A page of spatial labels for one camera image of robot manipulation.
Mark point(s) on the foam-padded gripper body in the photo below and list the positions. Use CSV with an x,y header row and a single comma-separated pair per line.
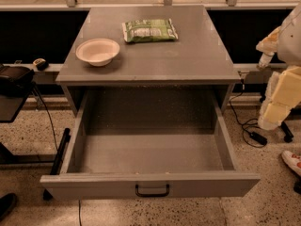
x,y
292,44

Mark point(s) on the grey top drawer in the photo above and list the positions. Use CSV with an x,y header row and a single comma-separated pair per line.
x,y
149,137

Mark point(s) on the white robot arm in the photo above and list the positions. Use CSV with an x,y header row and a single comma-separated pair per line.
x,y
285,41

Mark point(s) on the clear plastic bottle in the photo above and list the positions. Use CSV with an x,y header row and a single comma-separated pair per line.
x,y
265,60

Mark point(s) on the white sneaker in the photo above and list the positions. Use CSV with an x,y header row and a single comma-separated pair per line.
x,y
293,161

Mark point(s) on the grey cabinet body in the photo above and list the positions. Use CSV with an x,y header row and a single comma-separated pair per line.
x,y
198,56

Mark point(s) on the green snack bag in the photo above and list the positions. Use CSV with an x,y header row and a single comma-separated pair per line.
x,y
149,30

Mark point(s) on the white paper bowl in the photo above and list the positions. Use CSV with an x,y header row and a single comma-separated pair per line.
x,y
97,52

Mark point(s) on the yellow black tape measure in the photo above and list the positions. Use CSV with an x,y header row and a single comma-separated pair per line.
x,y
41,64

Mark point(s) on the black stand leg left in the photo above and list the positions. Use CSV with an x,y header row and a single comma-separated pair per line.
x,y
61,149

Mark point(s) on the black shoe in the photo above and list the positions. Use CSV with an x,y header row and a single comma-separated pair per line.
x,y
7,204

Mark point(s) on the black power adapter with cable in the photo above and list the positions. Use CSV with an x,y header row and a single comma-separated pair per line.
x,y
249,134

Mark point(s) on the black drawer handle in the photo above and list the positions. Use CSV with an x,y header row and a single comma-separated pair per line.
x,y
152,192

